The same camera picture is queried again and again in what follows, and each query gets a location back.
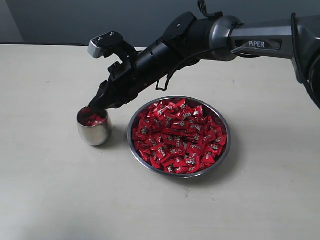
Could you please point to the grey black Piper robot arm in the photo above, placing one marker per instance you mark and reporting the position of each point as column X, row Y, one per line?
column 188, row 40

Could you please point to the red candy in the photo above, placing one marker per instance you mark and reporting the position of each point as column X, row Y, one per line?
column 93, row 120

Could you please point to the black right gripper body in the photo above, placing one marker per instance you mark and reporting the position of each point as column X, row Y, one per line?
column 127, row 79

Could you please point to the stainless steel bowl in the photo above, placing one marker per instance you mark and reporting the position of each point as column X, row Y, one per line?
column 179, row 137

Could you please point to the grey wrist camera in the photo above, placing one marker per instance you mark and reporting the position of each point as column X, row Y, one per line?
column 103, row 44

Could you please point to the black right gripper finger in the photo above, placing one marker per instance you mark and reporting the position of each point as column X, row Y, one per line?
column 98, row 103

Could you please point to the stainless steel cup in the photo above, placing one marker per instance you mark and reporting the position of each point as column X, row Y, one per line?
column 94, row 135

